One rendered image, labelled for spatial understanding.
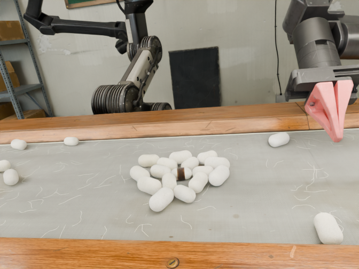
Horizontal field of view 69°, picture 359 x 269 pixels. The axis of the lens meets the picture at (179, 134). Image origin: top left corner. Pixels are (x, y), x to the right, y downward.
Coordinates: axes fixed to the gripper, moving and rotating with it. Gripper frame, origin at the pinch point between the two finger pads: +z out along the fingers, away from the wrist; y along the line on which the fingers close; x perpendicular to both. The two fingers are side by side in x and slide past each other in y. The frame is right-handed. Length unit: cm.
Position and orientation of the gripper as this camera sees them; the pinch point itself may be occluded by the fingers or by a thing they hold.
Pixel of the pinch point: (336, 134)
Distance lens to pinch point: 41.7
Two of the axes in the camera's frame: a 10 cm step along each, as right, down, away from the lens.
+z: -0.3, 9.0, -4.4
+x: 1.7, 4.4, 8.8
